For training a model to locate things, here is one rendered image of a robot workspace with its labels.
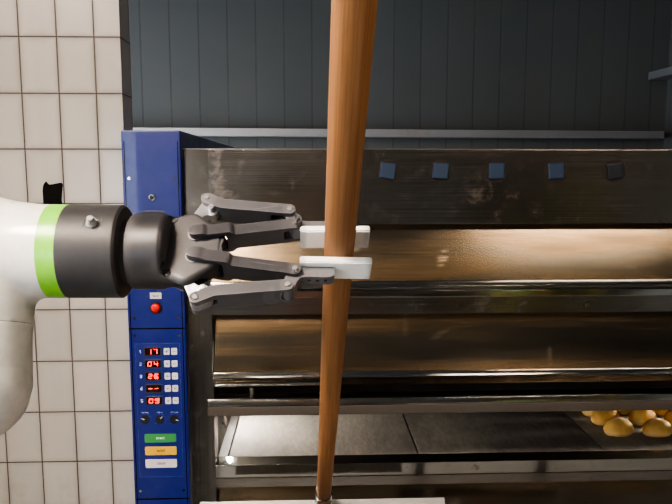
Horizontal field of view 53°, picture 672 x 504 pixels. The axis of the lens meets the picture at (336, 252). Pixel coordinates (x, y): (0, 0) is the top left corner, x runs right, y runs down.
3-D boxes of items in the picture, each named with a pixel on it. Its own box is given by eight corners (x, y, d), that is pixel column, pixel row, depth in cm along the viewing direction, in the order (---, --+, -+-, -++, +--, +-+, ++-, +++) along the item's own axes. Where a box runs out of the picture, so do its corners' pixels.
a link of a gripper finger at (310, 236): (300, 248, 69) (300, 242, 69) (368, 248, 69) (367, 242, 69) (300, 231, 66) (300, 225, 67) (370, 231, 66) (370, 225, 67)
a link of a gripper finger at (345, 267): (299, 255, 65) (299, 262, 64) (372, 256, 65) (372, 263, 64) (300, 272, 67) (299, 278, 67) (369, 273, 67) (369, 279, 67)
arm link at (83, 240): (42, 259, 59) (64, 179, 64) (79, 322, 68) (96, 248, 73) (111, 259, 59) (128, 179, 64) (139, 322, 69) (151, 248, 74)
